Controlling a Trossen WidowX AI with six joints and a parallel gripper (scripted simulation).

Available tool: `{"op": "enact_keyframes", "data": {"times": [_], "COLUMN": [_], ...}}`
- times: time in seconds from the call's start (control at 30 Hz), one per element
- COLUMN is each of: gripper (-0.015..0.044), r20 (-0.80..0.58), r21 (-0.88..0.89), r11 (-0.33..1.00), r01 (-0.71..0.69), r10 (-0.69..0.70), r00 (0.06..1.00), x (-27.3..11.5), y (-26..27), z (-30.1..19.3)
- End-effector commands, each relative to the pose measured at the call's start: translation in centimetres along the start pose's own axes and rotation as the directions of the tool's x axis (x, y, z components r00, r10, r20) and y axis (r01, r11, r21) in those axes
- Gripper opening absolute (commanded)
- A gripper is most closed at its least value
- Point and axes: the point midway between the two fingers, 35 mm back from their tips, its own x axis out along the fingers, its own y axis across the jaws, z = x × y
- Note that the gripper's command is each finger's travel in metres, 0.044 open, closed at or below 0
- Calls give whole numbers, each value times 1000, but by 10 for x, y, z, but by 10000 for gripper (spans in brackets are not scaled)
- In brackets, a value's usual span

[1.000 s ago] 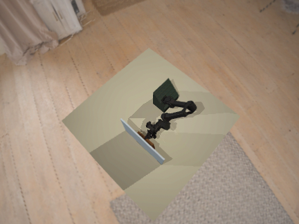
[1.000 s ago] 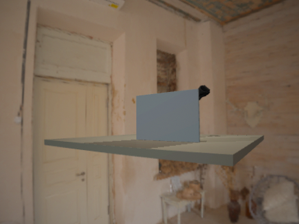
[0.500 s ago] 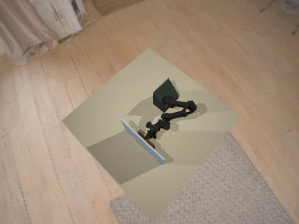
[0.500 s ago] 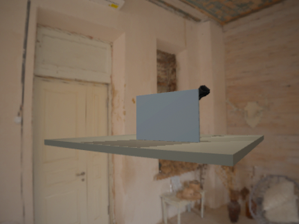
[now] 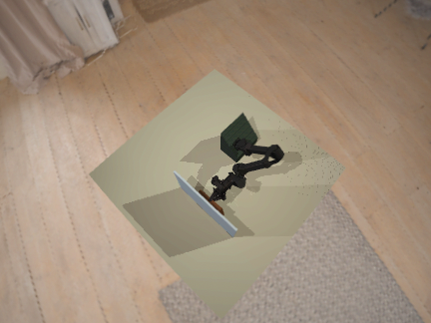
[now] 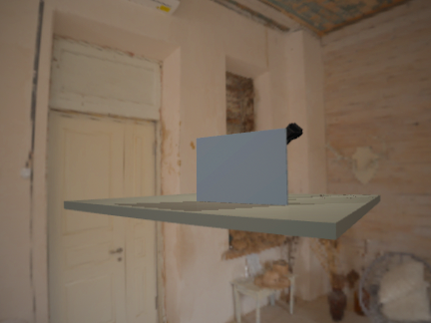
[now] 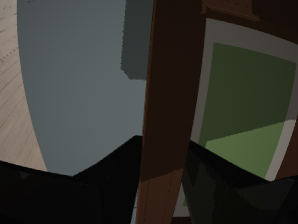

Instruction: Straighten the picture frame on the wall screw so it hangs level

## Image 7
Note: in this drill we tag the brown wooden picture frame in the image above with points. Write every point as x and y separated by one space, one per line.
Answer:
224 74

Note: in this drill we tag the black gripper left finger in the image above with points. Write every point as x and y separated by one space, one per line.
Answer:
102 194

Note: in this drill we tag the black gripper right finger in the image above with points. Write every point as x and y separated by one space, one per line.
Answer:
217 192

